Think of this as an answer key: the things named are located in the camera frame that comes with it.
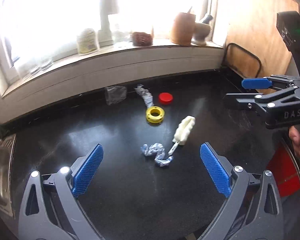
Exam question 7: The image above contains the crumpled blue white wrapper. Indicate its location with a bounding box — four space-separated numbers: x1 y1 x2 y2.
141 142 173 167

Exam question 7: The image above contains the silver blue wrapper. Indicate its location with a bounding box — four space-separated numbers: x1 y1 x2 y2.
134 85 154 108

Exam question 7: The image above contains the stainless steel kitchen sink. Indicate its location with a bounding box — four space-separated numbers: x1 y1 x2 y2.
0 134 16 217

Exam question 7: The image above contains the terracotta pot on sill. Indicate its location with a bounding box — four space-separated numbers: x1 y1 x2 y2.
170 8 196 46

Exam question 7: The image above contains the black wire rack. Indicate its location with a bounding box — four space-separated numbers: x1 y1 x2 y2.
222 42 262 78

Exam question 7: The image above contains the red plastic lid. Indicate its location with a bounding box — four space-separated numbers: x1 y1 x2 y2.
158 92 173 105

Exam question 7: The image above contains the wooden board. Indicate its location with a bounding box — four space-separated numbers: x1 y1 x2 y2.
226 0 299 77

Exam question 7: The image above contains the white foam bottle brush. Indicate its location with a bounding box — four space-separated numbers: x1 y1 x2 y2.
168 115 196 156

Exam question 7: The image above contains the yellow tape roll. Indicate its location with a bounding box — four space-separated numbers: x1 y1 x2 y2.
146 106 165 124

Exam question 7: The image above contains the stone mortar with pestle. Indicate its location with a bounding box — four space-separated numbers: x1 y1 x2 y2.
191 14 213 47

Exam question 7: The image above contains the person's right hand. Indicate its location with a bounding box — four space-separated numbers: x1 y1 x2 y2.
289 126 300 158

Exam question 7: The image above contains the clear plastic cup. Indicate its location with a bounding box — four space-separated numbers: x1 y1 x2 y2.
105 86 127 105

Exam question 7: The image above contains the red bin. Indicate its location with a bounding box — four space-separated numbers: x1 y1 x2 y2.
267 139 300 197

